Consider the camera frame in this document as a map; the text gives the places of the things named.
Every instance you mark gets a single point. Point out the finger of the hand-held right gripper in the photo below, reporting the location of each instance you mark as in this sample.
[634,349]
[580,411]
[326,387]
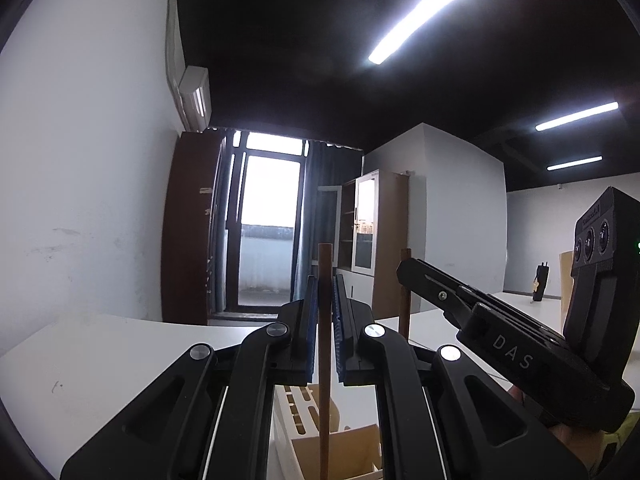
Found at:
[435,287]

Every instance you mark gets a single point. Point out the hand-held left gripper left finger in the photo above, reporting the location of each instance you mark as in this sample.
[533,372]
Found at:
[311,330]

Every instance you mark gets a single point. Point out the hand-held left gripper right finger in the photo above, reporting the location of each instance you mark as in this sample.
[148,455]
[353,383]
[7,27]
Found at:
[341,330]

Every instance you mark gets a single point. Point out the brown wooden chopstick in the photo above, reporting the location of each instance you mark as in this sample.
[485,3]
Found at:
[325,410]
[404,315]

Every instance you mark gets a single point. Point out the cream utensil holder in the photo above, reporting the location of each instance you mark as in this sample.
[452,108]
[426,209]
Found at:
[280,452]

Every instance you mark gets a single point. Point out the person's right hand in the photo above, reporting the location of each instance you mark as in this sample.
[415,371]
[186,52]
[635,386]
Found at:
[575,447]

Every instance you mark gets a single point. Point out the tan cardboard box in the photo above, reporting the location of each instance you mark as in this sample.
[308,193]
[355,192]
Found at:
[566,280]

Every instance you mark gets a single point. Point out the black handheld device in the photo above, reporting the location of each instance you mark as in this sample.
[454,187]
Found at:
[540,282]

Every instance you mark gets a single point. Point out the wooden cabinet with glass doors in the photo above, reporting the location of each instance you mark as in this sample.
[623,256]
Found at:
[387,220]

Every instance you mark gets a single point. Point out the grey-blue curtain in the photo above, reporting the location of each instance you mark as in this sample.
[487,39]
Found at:
[220,240]
[315,175]

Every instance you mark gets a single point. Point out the glass balcony door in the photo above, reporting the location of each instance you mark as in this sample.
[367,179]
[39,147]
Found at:
[265,210]

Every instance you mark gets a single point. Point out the brown wooden wardrobe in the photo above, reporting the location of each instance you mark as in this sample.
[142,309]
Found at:
[190,235]

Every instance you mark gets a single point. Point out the long ceiling light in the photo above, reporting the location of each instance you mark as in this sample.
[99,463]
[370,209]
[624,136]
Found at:
[575,116]
[574,163]
[425,10]

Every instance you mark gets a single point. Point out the white air conditioner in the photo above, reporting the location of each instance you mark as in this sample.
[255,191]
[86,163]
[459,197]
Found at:
[192,87]

